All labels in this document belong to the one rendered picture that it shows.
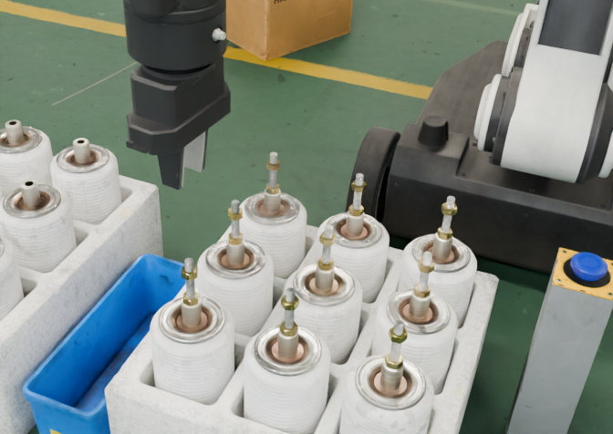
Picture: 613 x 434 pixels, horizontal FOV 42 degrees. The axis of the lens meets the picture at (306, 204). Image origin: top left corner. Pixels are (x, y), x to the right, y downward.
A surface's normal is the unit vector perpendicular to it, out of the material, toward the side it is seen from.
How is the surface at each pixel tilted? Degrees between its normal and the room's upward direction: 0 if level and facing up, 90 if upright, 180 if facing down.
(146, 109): 90
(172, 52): 90
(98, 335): 88
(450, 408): 0
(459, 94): 0
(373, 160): 37
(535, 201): 46
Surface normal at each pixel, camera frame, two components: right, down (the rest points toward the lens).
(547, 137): -0.32, 0.33
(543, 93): -0.22, -0.11
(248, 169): 0.05, -0.81
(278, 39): 0.66, 0.47
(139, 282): 0.93, 0.22
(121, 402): -0.36, 0.54
